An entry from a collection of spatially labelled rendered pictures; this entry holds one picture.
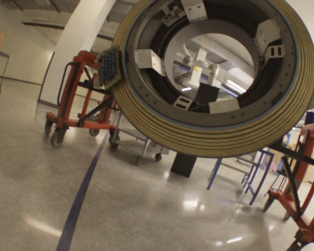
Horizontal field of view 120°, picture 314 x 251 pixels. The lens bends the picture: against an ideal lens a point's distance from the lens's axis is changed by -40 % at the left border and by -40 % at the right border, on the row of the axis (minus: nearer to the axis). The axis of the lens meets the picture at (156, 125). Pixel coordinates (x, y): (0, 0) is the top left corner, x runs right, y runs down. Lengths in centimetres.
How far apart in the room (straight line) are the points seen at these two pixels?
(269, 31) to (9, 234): 170
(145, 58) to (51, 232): 117
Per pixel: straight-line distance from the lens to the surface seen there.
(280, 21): 116
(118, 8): 576
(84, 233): 74
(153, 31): 136
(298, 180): 158
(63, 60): 389
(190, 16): 144
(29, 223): 77
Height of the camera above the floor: 58
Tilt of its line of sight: 4 degrees down
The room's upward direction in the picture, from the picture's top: 18 degrees clockwise
